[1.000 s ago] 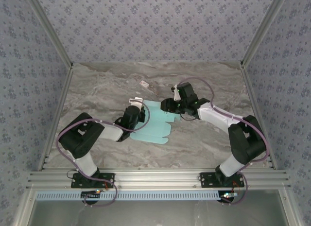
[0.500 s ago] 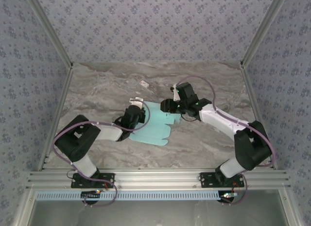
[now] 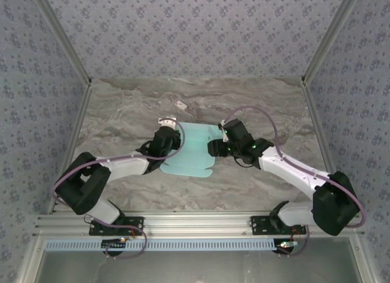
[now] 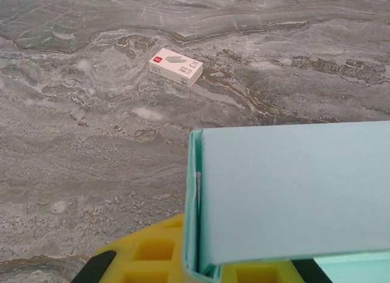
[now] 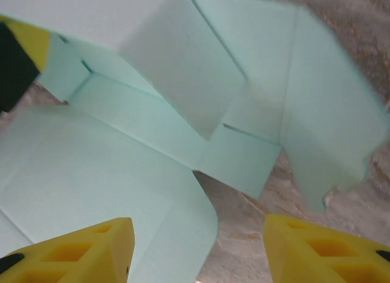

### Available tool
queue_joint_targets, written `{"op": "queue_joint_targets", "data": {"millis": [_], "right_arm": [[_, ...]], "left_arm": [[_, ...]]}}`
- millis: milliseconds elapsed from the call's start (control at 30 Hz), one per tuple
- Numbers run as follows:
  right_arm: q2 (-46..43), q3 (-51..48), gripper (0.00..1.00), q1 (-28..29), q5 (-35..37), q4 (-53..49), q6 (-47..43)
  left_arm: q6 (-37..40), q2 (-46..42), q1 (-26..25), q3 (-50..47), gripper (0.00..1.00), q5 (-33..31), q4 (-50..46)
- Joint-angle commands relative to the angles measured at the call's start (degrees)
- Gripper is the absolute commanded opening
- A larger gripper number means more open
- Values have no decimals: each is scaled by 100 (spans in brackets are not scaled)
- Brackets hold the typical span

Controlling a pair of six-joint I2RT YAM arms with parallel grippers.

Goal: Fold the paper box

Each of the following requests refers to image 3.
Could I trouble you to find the light blue paper box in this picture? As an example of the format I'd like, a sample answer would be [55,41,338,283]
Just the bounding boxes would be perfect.
[160,121,222,179]

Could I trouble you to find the right black controller board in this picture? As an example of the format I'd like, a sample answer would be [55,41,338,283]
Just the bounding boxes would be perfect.
[275,239,299,254]

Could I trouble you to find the black controller board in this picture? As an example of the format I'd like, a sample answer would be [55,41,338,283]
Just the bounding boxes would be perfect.
[275,239,299,254]
[101,237,128,250]

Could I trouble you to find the left black controller board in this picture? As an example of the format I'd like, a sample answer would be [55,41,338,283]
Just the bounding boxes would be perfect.
[101,237,128,250]

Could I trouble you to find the grey metal panel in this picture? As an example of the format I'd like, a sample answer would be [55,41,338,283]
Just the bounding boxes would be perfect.
[33,249,363,283]

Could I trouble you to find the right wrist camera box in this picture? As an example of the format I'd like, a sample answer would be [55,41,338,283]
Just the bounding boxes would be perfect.
[217,120,230,143]

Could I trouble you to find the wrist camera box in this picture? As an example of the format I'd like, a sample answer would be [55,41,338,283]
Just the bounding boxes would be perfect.
[217,120,230,143]
[157,116,178,129]

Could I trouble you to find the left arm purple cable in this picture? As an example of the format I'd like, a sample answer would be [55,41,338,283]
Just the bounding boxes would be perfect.
[52,117,185,261]

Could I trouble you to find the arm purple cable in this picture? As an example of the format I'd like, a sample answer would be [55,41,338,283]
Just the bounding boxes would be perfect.
[52,117,185,261]
[225,105,366,259]

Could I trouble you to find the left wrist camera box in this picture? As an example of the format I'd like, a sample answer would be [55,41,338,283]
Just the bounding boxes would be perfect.
[157,116,178,129]

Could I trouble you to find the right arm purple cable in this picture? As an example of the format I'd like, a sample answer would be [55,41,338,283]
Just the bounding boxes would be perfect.
[225,105,366,259]

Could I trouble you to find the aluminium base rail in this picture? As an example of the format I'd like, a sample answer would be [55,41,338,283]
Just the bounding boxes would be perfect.
[32,212,366,237]

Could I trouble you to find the aluminium side rail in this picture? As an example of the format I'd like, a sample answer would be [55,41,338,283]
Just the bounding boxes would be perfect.
[47,82,94,215]
[301,82,350,212]

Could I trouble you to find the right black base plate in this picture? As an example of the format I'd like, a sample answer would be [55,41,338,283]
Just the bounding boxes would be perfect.
[249,215,308,237]

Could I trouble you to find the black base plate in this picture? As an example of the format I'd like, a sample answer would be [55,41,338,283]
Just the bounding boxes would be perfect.
[88,216,145,237]
[249,215,308,237]

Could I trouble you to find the light blue slotted cable duct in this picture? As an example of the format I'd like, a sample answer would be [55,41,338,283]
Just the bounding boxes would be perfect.
[44,237,275,253]

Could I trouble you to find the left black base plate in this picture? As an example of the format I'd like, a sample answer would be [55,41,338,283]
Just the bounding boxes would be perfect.
[88,216,145,237]

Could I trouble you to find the aluminium frame post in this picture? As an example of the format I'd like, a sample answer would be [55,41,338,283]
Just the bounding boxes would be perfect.
[30,0,94,88]
[300,0,365,88]

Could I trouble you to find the short aluminium frame leg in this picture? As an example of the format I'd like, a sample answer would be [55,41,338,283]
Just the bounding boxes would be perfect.
[349,236,374,283]
[16,236,46,283]

